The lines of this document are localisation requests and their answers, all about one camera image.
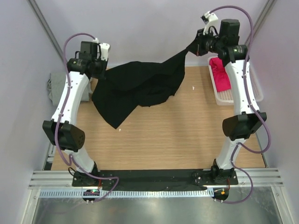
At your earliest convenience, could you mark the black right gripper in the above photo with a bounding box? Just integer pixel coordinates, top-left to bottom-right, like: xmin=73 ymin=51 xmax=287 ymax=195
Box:
xmin=186 ymin=28 xmax=224 ymax=57

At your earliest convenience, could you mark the black t shirt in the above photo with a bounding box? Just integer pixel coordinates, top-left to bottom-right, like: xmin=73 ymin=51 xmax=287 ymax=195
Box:
xmin=92 ymin=49 xmax=188 ymax=129

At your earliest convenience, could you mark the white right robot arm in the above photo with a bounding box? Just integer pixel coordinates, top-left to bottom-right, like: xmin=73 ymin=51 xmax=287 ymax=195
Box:
xmin=195 ymin=14 xmax=267 ymax=185

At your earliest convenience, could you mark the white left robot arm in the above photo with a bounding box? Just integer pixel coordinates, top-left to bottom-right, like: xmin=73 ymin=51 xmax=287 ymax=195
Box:
xmin=43 ymin=40 xmax=110 ymax=187

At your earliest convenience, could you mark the pink t shirt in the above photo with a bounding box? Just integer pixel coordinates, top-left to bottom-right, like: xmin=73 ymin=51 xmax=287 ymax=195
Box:
xmin=209 ymin=57 xmax=231 ymax=92

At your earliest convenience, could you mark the grey folded t shirt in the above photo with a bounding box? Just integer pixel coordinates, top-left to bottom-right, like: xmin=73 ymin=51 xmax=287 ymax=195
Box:
xmin=47 ymin=72 xmax=93 ymax=106

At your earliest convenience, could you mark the white plastic laundry basket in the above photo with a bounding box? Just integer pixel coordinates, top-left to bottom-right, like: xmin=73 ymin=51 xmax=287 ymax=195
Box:
xmin=207 ymin=56 xmax=263 ymax=105

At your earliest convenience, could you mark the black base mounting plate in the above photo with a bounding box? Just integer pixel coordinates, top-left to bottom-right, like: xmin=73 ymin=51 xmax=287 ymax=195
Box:
xmin=72 ymin=169 xmax=238 ymax=191

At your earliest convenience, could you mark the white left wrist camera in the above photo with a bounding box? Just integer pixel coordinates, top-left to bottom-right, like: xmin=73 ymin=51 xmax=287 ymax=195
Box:
xmin=92 ymin=38 xmax=111 ymax=62

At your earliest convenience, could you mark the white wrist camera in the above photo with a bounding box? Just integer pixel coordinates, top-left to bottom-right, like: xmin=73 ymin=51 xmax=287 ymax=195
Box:
xmin=201 ymin=11 xmax=218 ymax=35
xmin=92 ymin=38 xmax=111 ymax=62

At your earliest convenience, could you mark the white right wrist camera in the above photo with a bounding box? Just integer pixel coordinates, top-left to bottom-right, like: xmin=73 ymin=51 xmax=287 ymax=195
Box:
xmin=201 ymin=11 xmax=218 ymax=35

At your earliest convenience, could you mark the right aluminium corner post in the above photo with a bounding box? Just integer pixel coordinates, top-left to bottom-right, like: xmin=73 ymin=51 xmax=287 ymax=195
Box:
xmin=245 ymin=0 xmax=277 ymax=45

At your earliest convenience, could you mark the aluminium corner post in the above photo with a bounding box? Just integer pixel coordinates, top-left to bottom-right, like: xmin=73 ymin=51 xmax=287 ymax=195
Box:
xmin=245 ymin=0 xmax=277 ymax=45
xmin=26 ymin=0 xmax=64 ymax=62

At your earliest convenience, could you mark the left aluminium corner post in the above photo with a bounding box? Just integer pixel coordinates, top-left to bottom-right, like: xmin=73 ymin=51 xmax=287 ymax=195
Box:
xmin=26 ymin=0 xmax=64 ymax=62

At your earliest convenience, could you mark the white slotted cable duct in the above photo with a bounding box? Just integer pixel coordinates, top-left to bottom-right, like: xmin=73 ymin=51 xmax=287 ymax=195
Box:
xmin=40 ymin=188 xmax=214 ymax=198

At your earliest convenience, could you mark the aluminium frame rail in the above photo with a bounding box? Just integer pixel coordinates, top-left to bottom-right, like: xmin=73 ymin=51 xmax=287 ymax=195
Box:
xmin=29 ymin=168 xmax=283 ymax=191

